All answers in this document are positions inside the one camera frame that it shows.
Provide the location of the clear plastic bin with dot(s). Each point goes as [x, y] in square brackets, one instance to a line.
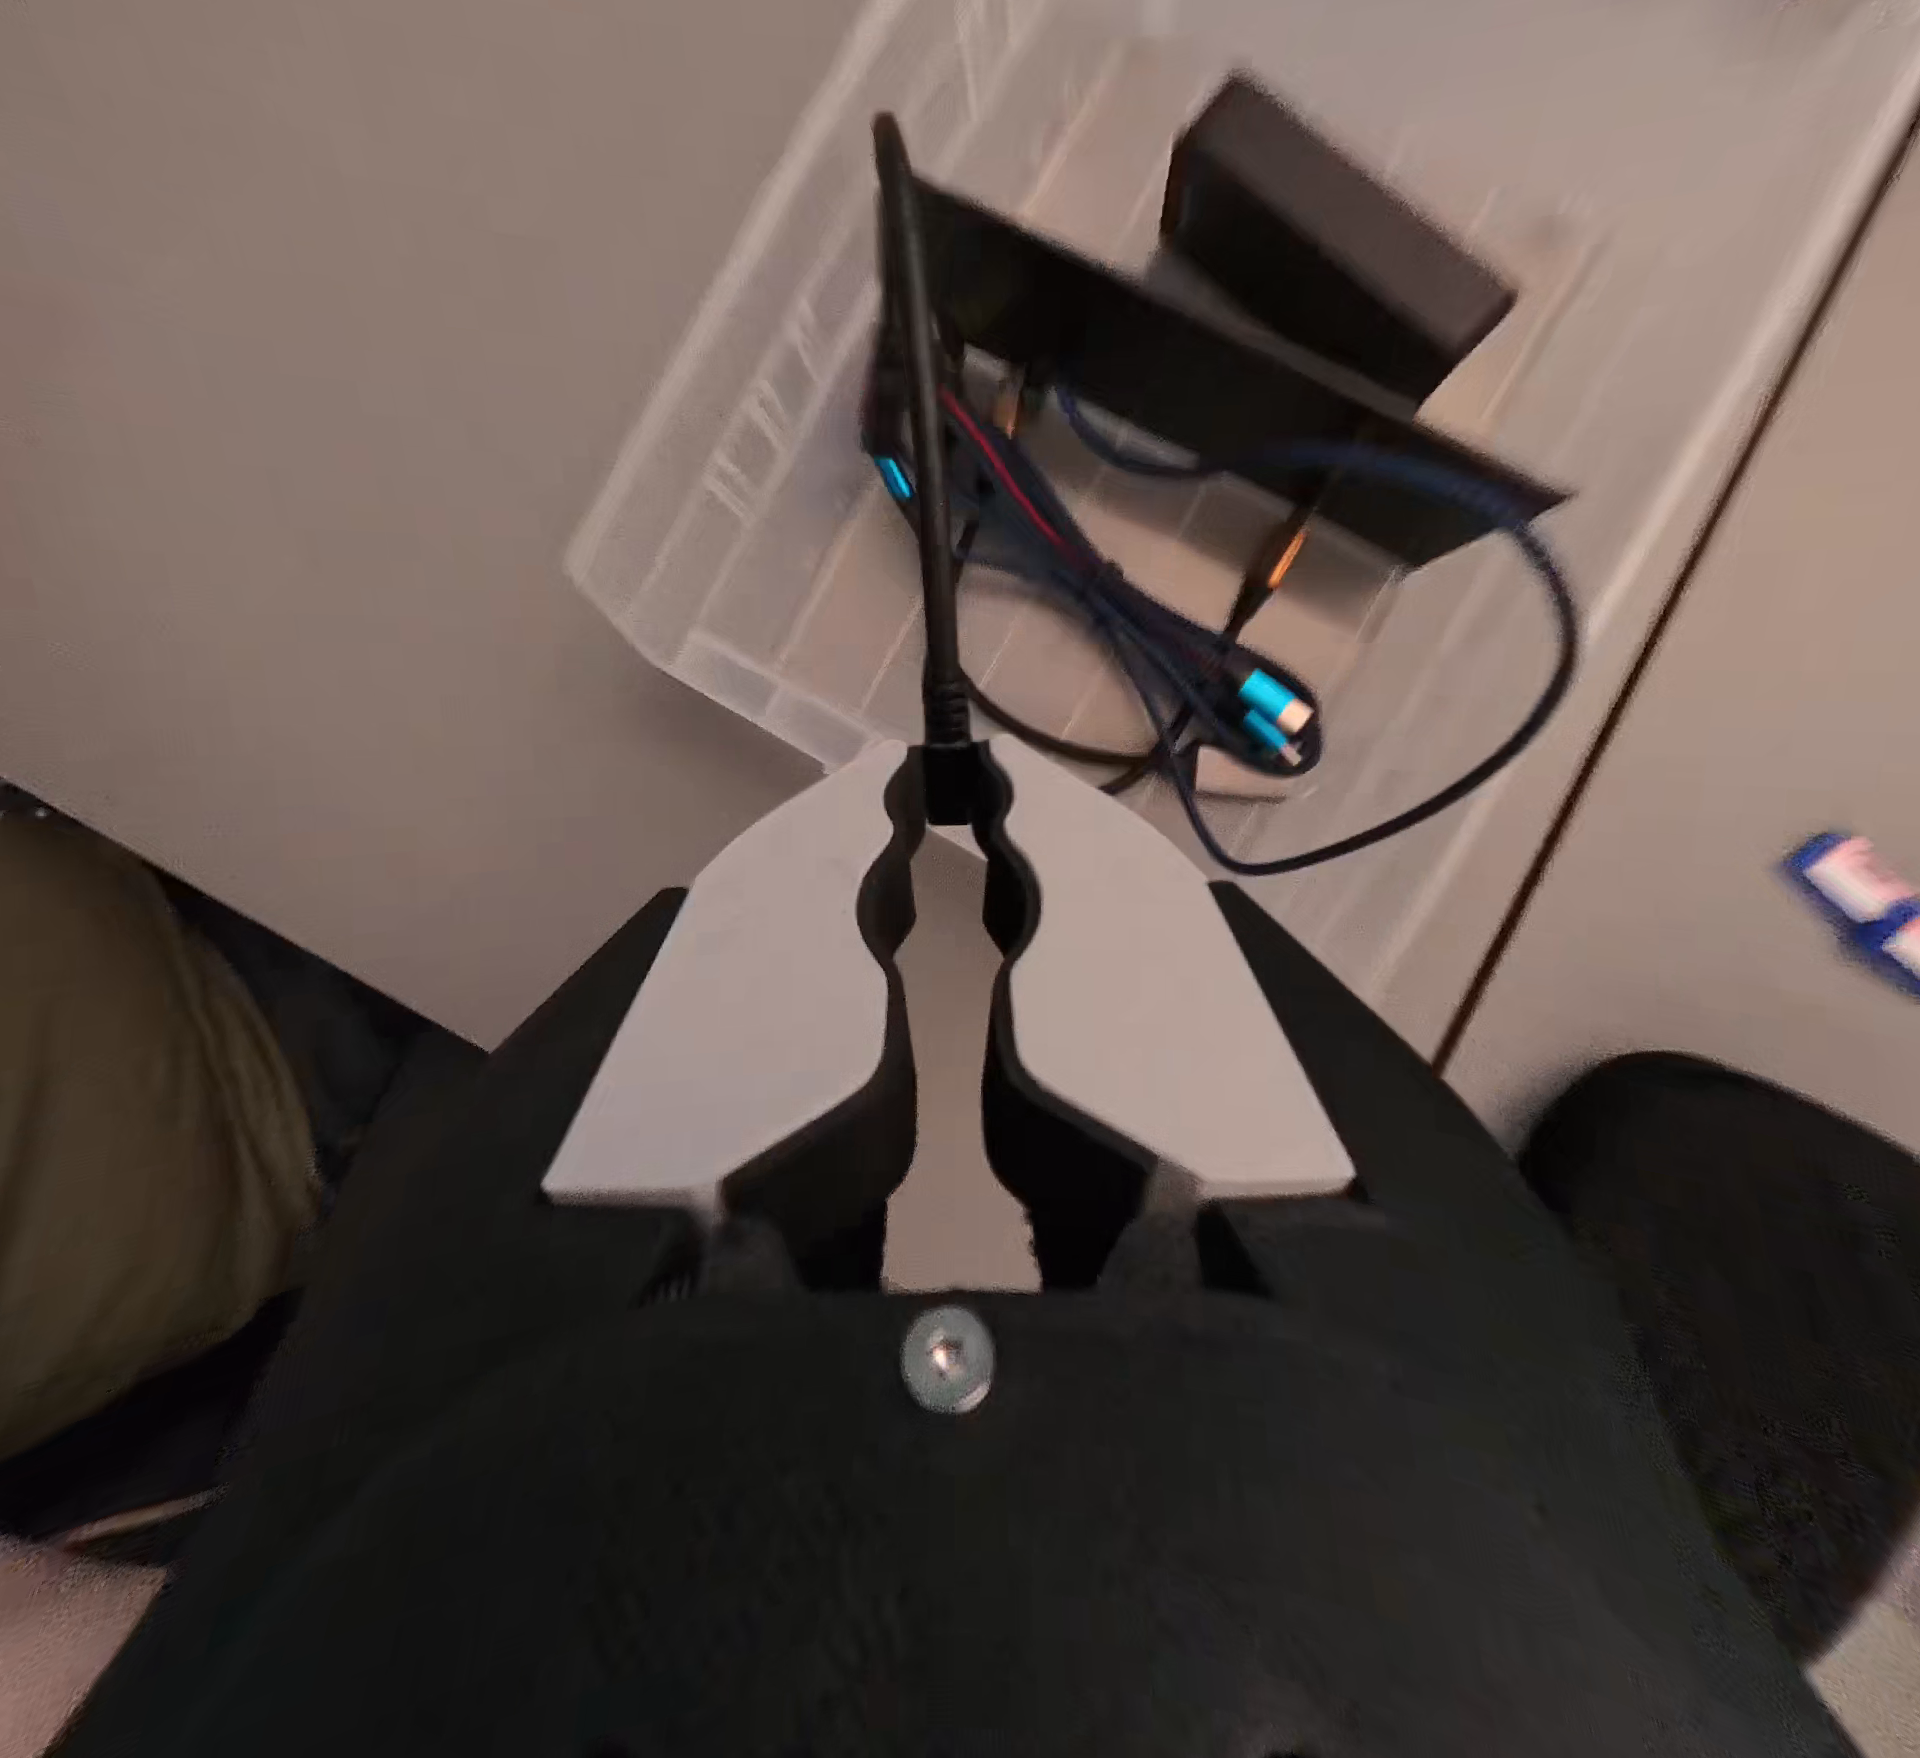
[781, 468]

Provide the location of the black hub silver rim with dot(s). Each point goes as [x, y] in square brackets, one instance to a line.
[1200, 364]

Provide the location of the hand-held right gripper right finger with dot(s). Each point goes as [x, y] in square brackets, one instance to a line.
[1156, 1022]

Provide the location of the black usb hub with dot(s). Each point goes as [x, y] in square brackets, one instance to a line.
[1319, 242]

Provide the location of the blue sticker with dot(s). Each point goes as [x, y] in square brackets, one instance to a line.
[1859, 904]

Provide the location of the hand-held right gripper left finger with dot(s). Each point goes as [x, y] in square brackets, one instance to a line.
[751, 1009]

